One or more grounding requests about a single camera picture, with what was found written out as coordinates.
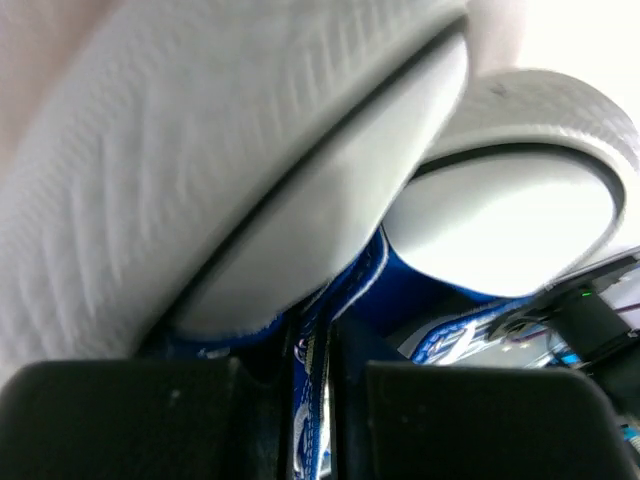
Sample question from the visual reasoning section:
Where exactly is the blue sneaker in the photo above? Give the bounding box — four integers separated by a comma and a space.
0, 0, 471, 480
347, 70, 639, 362

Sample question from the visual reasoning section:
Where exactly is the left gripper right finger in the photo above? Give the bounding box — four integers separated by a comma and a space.
332, 319, 639, 479

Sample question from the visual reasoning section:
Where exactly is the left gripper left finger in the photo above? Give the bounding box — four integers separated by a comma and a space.
1, 357, 290, 479

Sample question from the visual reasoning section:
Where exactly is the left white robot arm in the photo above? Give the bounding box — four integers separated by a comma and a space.
1, 254, 639, 479

